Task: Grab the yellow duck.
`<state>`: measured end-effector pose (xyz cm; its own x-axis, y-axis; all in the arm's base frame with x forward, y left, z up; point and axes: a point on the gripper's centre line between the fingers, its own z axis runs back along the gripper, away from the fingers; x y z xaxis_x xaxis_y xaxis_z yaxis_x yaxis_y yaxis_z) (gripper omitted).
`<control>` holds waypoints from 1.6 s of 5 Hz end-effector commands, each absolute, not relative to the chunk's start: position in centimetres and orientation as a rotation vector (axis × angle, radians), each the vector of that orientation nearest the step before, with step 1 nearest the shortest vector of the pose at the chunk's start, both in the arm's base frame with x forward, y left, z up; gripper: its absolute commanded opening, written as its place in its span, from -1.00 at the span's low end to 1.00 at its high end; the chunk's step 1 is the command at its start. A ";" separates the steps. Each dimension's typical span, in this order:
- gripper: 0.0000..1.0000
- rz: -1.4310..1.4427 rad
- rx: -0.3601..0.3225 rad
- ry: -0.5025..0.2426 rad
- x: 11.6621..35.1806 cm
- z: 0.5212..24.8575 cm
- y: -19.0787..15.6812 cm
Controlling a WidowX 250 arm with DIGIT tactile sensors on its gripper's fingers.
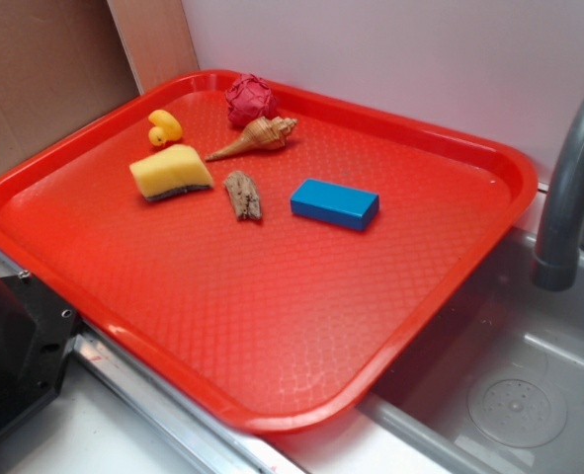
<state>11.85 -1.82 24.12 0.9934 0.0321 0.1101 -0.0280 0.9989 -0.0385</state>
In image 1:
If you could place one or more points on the yellow rubber duck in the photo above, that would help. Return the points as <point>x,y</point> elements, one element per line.
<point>165,128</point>

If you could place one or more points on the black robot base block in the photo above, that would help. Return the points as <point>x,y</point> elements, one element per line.
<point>37,328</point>

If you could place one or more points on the red plastic tray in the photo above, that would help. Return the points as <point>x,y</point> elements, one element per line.
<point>277,324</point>

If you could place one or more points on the blue rectangular block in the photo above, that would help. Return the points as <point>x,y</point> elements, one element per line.
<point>335,204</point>

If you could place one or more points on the brown wood piece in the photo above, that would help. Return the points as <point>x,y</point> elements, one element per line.
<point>243,195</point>

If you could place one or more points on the tan spiral seashell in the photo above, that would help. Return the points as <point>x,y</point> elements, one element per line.
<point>260,134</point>

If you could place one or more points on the yellow sponge with grey pad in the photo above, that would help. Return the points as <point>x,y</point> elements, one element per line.
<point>175,170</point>

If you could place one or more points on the red crumpled paper ball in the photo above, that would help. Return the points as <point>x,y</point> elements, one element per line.
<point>250,97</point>

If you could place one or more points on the grey plastic sink basin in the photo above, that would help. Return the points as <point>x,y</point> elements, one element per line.
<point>495,382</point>

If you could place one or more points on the grey sink faucet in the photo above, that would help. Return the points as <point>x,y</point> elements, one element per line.
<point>561,232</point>

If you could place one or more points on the brown cardboard panel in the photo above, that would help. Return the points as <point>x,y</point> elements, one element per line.
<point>65,63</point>

